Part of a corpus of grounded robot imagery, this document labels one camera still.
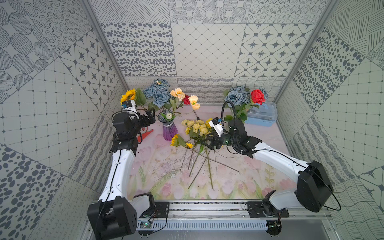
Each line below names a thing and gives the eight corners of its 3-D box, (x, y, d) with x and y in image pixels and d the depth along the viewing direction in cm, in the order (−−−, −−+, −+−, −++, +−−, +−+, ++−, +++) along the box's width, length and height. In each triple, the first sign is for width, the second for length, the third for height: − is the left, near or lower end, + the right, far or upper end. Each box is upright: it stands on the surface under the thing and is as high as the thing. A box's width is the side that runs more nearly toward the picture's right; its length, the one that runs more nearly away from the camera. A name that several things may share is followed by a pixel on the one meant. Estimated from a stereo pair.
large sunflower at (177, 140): (172, 146, 98) (170, 141, 92) (175, 139, 101) (174, 133, 96) (183, 150, 96) (182, 144, 90) (186, 142, 100) (186, 136, 94)
